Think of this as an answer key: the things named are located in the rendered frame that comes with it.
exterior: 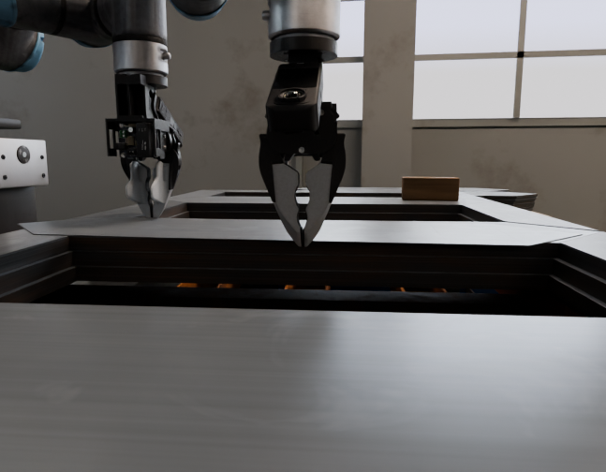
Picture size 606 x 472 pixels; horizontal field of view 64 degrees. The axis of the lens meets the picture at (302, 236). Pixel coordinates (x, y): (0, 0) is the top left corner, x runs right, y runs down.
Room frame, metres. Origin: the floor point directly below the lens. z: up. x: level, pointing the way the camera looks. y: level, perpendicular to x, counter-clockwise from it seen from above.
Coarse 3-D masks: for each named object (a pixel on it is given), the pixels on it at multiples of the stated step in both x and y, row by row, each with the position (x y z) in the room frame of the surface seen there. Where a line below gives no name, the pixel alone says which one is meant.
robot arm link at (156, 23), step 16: (112, 0) 0.71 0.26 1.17; (128, 0) 0.70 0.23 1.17; (144, 0) 0.71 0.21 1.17; (160, 0) 0.72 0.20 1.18; (112, 16) 0.71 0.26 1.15; (128, 16) 0.70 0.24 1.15; (144, 16) 0.70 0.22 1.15; (160, 16) 0.72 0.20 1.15; (112, 32) 0.72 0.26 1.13; (128, 32) 0.70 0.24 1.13; (144, 32) 0.70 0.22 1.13; (160, 32) 0.72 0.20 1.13
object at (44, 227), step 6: (48, 222) 0.69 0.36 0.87; (54, 222) 0.69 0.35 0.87; (60, 222) 0.69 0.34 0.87; (66, 222) 0.69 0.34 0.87; (72, 222) 0.69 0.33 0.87; (78, 222) 0.69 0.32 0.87; (84, 222) 0.69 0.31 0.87; (24, 228) 0.63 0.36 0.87; (30, 228) 0.63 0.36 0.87; (36, 228) 0.63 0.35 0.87; (42, 228) 0.63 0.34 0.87; (48, 228) 0.63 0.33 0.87; (54, 228) 0.63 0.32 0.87; (60, 228) 0.63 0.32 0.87
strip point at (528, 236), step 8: (488, 224) 0.67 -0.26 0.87; (504, 232) 0.60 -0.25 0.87; (512, 232) 0.60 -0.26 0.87; (520, 232) 0.60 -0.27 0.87; (528, 232) 0.60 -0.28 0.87; (536, 232) 0.60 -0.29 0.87; (544, 232) 0.60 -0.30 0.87; (552, 232) 0.60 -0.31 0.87; (560, 232) 0.60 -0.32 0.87; (568, 232) 0.60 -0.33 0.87; (520, 240) 0.54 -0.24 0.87; (528, 240) 0.54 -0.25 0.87; (536, 240) 0.54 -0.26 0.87; (544, 240) 0.54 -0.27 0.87; (552, 240) 0.54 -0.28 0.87
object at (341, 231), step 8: (328, 224) 0.67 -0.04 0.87; (336, 224) 0.67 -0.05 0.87; (344, 224) 0.67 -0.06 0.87; (352, 224) 0.67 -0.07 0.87; (360, 224) 0.67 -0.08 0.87; (368, 224) 0.67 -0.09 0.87; (320, 232) 0.60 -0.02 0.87; (328, 232) 0.60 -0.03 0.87; (336, 232) 0.60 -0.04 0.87; (344, 232) 0.60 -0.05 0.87; (352, 232) 0.60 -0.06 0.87; (360, 232) 0.60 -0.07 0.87; (368, 232) 0.60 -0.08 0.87; (320, 240) 0.54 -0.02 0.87; (328, 240) 0.54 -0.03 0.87; (336, 240) 0.54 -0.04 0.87; (344, 240) 0.54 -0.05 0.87; (352, 240) 0.54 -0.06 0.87; (360, 240) 0.54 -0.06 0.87; (368, 240) 0.54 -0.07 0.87
